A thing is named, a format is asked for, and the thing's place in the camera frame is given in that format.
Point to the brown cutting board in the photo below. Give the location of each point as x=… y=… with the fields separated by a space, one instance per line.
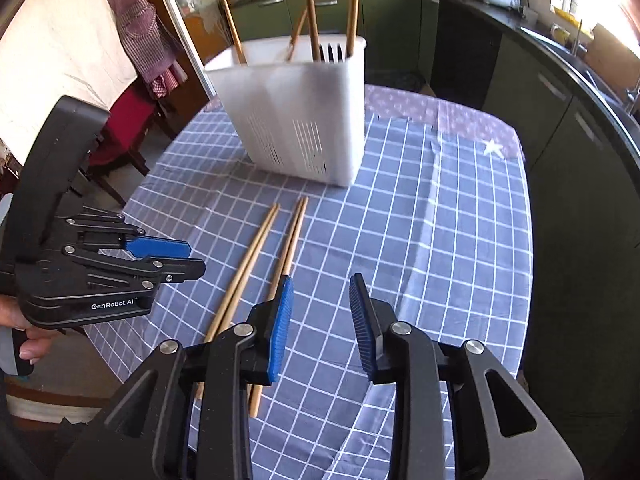
x=610 y=47

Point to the red upholstered wooden chair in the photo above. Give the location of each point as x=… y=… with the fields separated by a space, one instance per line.
x=125 y=115

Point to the mauve star-print tablecloth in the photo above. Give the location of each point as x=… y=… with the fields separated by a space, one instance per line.
x=465 y=125

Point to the steel double sink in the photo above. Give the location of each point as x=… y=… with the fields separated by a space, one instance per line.
x=600 y=85

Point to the green base cabinets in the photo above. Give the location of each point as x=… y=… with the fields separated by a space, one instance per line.
x=525 y=85

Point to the curved steel faucet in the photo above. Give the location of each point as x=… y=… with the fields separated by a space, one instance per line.
x=578 y=35

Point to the black built-in appliance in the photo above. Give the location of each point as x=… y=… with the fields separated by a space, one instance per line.
x=465 y=55

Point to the white hanging sheet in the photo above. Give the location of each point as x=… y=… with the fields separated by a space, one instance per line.
x=55 y=35

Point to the white mug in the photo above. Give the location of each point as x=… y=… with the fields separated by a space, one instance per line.
x=529 y=16

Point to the blue checked tablecloth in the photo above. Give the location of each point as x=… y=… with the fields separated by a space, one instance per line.
x=425 y=235

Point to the cream cup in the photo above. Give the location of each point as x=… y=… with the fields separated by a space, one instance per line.
x=561 y=34

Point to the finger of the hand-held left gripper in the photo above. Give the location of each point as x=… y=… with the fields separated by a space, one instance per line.
x=175 y=270
x=160 y=248

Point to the purple checked apron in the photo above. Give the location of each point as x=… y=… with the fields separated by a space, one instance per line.
x=140 y=25

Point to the person's left hand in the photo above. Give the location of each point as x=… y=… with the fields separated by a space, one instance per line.
x=37 y=347

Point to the frosted glass sliding door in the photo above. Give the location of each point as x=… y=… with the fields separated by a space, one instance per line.
x=200 y=10

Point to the white plastic utensil holder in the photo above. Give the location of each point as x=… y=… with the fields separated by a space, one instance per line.
x=290 y=110

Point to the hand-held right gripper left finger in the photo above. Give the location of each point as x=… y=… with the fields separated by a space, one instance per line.
x=280 y=330

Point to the yellow sill tray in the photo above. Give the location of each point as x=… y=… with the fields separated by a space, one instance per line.
x=567 y=14

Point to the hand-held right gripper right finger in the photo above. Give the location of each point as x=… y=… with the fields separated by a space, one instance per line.
x=362 y=330

